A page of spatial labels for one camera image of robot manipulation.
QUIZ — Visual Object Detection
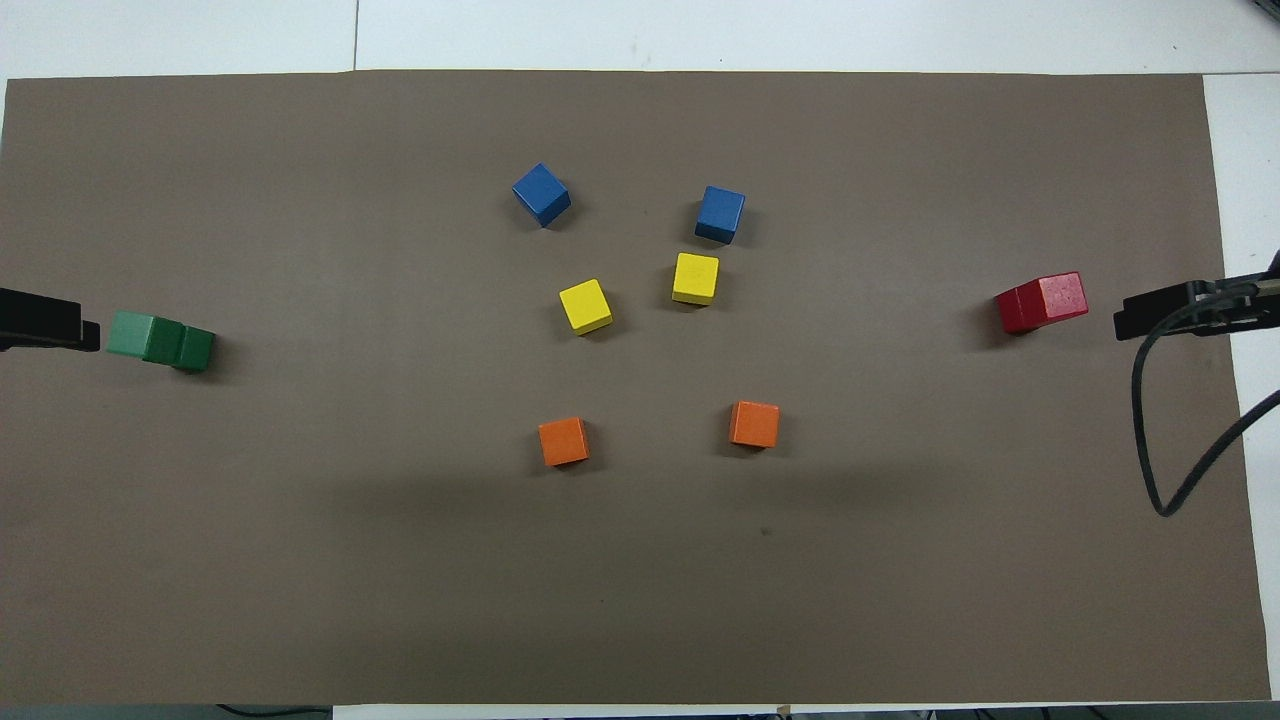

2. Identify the thin black floor cable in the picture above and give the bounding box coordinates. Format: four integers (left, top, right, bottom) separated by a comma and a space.
215, 704, 333, 720

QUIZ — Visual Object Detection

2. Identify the yellow wooden cube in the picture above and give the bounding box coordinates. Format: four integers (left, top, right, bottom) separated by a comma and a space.
558, 278, 614, 337
671, 252, 721, 307

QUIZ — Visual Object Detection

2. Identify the orange wooden cube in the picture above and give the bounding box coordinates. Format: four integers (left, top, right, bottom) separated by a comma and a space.
537, 416, 591, 468
728, 400, 781, 450

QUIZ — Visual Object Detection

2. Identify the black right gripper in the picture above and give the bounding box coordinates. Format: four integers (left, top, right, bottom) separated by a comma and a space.
1113, 250, 1280, 342

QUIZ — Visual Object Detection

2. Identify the green wooden cube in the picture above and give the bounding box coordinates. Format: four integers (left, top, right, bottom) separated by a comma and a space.
170, 326, 217, 374
107, 311, 187, 365

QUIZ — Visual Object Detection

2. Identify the brown paper table mat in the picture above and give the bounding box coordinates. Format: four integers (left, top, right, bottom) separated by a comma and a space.
0, 68, 1273, 707

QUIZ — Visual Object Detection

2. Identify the black right arm gripper cable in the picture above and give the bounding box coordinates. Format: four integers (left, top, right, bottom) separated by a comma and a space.
1130, 278, 1280, 518

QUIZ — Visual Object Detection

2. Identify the blue wooden cube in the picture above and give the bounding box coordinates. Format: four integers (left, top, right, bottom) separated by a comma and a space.
694, 185, 747, 246
512, 162, 573, 229

